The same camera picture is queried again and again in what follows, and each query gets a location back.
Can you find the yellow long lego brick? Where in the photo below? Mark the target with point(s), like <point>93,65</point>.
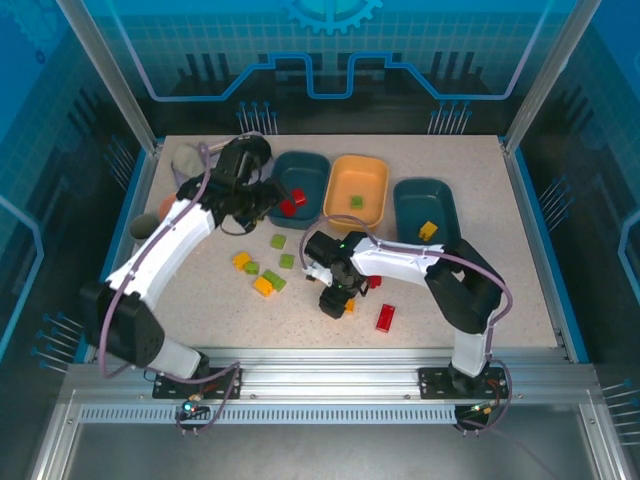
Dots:
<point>351,306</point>

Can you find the red long lego brick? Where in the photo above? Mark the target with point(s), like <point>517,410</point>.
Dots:
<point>385,317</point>
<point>287,207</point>

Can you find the red square lego brick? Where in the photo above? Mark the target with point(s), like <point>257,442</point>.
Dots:
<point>375,283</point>
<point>299,196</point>

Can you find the dark teal rectangular container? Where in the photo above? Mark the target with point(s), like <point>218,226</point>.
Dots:
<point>300,170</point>
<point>425,200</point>

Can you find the green square lego brick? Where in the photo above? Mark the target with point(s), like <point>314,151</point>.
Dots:
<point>278,242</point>
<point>357,201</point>
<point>251,268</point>
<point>287,261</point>

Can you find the yellow square lego brick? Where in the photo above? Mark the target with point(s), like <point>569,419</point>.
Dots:
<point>263,286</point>
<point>241,260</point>
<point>428,230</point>

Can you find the yellow rectangular container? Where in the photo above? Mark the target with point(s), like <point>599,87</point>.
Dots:
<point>357,175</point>

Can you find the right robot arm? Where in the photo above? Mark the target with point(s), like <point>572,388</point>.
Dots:
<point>400,260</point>

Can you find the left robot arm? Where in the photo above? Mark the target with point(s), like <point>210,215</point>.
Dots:
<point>165,250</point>

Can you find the black round pan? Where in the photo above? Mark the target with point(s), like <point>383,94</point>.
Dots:
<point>266,150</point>

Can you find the beige cloth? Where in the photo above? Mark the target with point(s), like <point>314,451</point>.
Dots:
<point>187,157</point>

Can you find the pink bowl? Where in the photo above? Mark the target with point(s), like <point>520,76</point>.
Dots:
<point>167,205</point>

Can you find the gray mug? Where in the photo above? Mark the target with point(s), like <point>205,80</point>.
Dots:
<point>142,225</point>

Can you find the power connector with lit LED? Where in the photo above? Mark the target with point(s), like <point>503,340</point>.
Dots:
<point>190,407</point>
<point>482,409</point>

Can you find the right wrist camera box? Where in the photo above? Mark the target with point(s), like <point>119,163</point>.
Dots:
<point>317,273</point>

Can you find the aluminium front rail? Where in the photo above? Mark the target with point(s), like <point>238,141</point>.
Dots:
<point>325,380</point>

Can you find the blue table side rail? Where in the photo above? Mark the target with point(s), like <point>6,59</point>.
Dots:
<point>532,200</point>
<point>132,200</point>

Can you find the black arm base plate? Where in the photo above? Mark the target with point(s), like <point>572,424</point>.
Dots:
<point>435,384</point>
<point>220,385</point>

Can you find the aluminium frame post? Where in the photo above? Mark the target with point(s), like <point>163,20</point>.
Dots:
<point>545,75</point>
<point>111,75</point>

